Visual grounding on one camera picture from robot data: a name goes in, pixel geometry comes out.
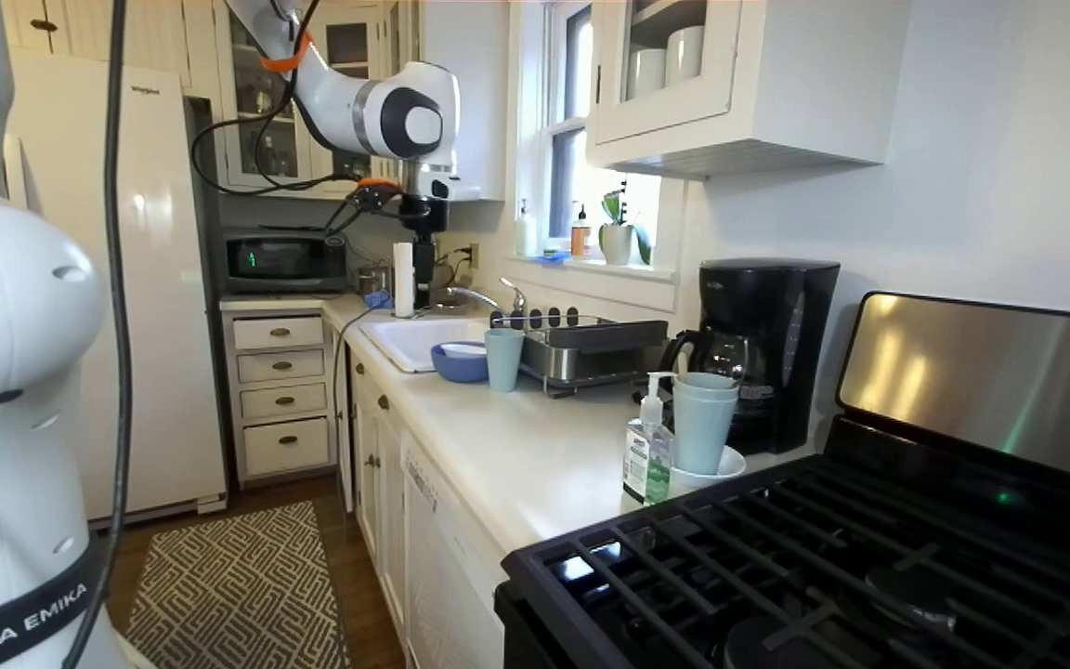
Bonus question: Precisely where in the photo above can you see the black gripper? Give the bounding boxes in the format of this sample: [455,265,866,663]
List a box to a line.
[396,194,449,311]

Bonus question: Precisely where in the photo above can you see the light blue plastic cup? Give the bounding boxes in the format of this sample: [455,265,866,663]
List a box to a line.
[483,324,528,398]

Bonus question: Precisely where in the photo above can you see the white kitchen sink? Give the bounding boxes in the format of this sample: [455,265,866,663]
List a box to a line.
[351,311,499,379]

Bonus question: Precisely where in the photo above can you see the grey metal dish rack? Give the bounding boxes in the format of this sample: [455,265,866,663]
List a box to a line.
[485,303,671,401]

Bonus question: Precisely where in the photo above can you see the light green plastic cup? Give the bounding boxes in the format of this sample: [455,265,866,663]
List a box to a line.
[670,369,743,478]

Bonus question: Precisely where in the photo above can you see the chrome faucet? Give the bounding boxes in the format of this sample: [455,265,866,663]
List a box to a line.
[438,275,536,321]

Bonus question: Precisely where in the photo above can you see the blue bowl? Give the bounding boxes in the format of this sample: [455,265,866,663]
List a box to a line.
[427,337,494,386]

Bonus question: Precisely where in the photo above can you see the white pump bottle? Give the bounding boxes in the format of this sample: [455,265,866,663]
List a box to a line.
[509,197,538,265]

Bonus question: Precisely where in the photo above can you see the black microwave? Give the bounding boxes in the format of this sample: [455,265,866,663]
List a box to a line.
[218,225,351,297]

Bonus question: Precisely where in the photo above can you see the orange soap bottle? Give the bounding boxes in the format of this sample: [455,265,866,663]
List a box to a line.
[567,199,599,265]

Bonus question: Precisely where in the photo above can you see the white drawer cabinet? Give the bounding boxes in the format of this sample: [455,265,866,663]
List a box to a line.
[218,295,360,492]

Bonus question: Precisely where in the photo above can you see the white base cabinets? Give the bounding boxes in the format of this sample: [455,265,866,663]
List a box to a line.
[343,332,414,653]

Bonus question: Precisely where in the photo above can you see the white pot with plant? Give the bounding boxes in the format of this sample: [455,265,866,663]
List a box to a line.
[593,183,656,270]

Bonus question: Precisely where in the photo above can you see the white framed window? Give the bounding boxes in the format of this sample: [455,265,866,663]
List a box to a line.
[504,0,687,311]

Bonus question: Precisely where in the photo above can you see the white refrigerator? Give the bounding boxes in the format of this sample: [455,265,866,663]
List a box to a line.
[5,46,235,529]

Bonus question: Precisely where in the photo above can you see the clear green soap pump bottle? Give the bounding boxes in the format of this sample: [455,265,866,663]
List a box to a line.
[619,369,676,508]

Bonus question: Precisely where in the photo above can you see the white dishwasher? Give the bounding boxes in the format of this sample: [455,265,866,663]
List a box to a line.
[396,422,514,669]

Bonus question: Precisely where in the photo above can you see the large white mug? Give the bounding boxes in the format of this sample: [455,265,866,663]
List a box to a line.
[662,22,709,89]

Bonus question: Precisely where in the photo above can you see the black coffee maker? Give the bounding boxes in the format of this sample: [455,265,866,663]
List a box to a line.
[656,256,844,457]

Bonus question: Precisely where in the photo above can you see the patterned grey rug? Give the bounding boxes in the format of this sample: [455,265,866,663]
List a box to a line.
[123,497,355,669]

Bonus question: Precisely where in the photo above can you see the black steel gas stove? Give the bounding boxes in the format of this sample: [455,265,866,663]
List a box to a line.
[491,289,1070,669]

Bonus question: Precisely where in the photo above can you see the wall outlet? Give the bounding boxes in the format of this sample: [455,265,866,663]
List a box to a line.
[449,238,485,282]

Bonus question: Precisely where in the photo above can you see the black hanging cable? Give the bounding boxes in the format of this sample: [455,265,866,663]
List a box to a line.
[325,302,380,518]

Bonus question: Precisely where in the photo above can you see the white glass door wall cabinet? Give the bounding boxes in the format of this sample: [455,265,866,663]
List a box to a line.
[179,0,514,207]

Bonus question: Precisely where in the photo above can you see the black cable beside robot base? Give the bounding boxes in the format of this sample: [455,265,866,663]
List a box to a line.
[54,0,137,669]

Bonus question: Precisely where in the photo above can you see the white wall cabinet with mugs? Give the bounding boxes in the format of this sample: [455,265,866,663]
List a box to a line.
[584,0,916,183]

